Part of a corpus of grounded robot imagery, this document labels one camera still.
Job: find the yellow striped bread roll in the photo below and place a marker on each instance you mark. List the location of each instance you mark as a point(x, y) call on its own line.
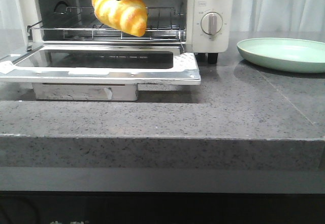
point(128, 16)

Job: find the glass oven door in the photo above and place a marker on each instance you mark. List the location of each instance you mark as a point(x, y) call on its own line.
point(102, 64)

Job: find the white Toshiba toaster oven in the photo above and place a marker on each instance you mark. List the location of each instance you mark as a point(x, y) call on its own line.
point(205, 46)

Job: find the lower oven control knob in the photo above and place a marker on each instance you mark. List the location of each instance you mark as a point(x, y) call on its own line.
point(211, 23)

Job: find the light green plate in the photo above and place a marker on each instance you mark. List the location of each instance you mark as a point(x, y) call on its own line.
point(284, 54)

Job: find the metal wire oven rack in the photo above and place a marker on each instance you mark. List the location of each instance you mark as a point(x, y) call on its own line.
point(164, 24)

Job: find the grey door handle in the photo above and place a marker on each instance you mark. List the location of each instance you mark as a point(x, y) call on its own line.
point(86, 92)

